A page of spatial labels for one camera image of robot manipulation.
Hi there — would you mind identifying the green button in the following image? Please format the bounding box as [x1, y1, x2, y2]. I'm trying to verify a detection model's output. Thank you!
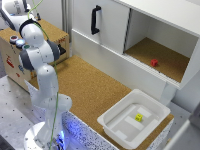
[22, 44, 31, 51]

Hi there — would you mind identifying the blue button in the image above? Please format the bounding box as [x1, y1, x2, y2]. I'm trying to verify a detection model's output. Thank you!
[15, 38, 26, 48]

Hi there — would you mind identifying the red button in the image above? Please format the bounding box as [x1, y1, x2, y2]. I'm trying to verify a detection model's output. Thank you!
[9, 34, 20, 44]

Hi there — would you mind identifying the white cabinet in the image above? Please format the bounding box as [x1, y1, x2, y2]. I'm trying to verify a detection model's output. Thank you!
[71, 0, 200, 107]

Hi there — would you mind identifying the white sliding door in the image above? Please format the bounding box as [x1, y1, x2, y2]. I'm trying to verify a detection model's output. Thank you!
[72, 0, 131, 56]

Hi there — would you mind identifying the white plastic box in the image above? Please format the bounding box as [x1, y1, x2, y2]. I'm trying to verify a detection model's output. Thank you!
[96, 88, 172, 150]

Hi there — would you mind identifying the pink block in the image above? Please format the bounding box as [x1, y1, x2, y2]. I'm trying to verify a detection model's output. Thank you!
[150, 58, 159, 68]

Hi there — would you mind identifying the yellow block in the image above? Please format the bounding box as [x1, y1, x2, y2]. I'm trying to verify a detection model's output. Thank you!
[134, 113, 145, 122]

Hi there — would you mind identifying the wooden drawer box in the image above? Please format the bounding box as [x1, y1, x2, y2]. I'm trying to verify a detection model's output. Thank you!
[0, 18, 71, 92]

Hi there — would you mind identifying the green cable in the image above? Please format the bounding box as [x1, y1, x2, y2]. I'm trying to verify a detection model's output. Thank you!
[26, 0, 61, 150]

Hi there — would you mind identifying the black door handle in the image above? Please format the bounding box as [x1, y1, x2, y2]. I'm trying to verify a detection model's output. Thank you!
[90, 4, 103, 36]

